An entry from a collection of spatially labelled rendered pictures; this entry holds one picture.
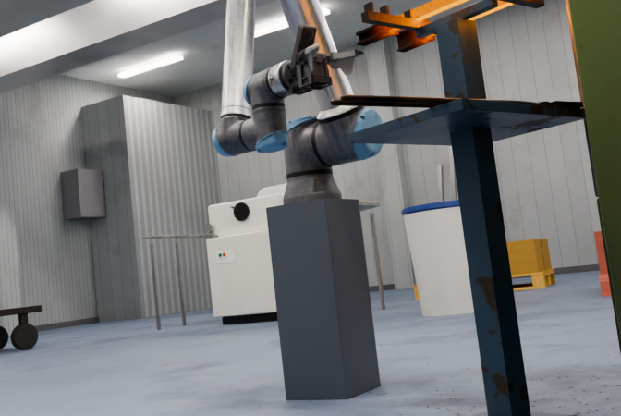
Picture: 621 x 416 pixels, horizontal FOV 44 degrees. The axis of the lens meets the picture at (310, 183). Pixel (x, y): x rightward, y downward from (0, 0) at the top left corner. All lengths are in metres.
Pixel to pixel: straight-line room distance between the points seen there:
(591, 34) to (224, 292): 5.88
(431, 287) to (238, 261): 2.21
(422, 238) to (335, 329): 2.97
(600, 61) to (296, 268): 1.31
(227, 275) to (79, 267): 5.23
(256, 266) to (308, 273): 4.43
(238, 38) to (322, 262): 0.71
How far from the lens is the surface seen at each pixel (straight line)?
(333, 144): 2.35
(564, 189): 10.63
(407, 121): 1.47
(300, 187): 2.41
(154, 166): 12.02
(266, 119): 2.07
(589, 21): 1.40
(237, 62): 2.24
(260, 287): 6.78
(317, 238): 2.35
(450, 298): 5.23
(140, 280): 11.50
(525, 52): 10.98
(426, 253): 5.25
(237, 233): 7.03
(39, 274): 11.46
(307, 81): 1.95
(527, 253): 7.47
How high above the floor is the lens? 0.38
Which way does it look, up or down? 7 degrees up
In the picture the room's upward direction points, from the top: 6 degrees counter-clockwise
